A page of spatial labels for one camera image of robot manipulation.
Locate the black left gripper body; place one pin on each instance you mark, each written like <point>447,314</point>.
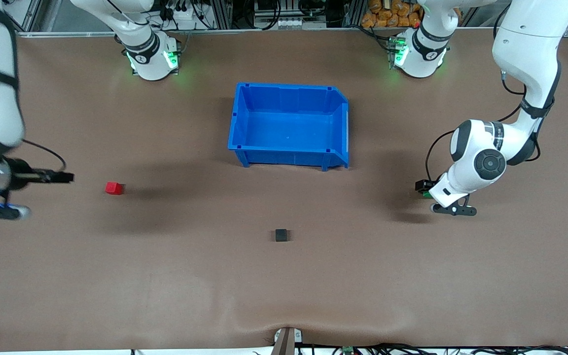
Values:
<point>422,186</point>

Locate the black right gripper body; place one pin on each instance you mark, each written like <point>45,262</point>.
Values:
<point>19,176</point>

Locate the small red cube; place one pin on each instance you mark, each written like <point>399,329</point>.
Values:
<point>113,188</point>

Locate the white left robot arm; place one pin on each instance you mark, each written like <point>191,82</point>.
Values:
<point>525,49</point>

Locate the small black cube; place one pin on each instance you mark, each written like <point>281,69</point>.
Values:
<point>281,235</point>

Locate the blue plastic storage bin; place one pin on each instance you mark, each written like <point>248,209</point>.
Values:
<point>289,125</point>

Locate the orange netted bag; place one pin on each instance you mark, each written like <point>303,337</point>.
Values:
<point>392,14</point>

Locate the small green circuit board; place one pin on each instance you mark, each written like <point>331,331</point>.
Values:
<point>347,350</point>

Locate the white power strip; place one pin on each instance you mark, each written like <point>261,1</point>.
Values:
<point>183,17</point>

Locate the grey terminal block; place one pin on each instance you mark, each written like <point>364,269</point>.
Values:
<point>294,22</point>

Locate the metal table edge bracket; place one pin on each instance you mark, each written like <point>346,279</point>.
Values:
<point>287,340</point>

